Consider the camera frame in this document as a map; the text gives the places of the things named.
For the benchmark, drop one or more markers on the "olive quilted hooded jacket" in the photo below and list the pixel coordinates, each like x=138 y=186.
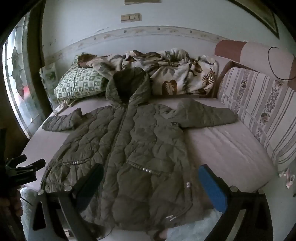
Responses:
x=129 y=143

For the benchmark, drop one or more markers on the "green patterned pillow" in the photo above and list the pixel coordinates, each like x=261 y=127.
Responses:
x=78 y=84

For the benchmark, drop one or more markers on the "pink sofa bed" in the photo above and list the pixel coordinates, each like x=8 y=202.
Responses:
x=222 y=148

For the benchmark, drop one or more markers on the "stained glass window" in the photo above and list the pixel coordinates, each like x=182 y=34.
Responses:
x=18 y=76

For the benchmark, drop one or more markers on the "dark framed wall picture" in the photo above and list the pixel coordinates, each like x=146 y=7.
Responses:
x=261 y=14

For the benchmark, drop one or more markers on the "leaf-print blanket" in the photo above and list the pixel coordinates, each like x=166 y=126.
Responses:
x=175 y=69

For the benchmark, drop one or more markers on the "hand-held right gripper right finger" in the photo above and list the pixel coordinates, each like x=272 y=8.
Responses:
x=214 y=187

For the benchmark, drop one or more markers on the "beige wall switch plate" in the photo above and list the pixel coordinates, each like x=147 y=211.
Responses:
x=130 y=17

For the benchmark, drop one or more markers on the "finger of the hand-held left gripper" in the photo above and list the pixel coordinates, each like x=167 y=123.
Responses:
x=17 y=160
x=35 y=165

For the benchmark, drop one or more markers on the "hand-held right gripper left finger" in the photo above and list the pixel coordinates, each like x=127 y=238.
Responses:
x=92 y=182

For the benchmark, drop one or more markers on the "small floral cloth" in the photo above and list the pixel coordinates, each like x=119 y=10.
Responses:
x=286 y=177

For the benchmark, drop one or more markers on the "striped floral cushion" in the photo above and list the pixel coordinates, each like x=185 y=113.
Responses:
x=261 y=111

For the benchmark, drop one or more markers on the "small leaf-print pillow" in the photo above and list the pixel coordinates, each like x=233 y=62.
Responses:
x=49 y=76

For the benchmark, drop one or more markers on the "person's left hand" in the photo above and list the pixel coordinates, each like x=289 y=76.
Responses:
x=12 y=204

